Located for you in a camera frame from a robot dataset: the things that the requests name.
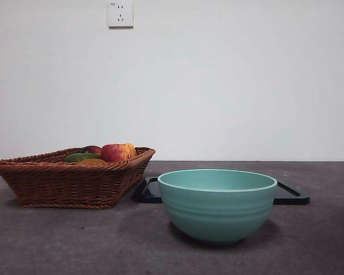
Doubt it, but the white wall socket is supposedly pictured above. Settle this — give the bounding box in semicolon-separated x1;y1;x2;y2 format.
108;1;134;29

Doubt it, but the dark red fruit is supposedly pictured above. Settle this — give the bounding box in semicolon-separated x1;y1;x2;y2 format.
79;145;102;156

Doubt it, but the brown wicker basket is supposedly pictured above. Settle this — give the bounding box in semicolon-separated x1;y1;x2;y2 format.
0;146;156;209

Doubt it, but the red and yellow apple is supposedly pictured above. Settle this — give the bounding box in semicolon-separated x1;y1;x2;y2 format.
100;143;137;163

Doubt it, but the teal ceramic bowl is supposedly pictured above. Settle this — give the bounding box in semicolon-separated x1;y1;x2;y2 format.
157;168;277;246

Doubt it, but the green fruit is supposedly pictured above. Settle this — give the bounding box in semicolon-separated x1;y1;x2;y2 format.
63;152;102;163

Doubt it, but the black rectangular tray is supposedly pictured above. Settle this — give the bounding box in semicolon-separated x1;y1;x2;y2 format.
134;176;310;205

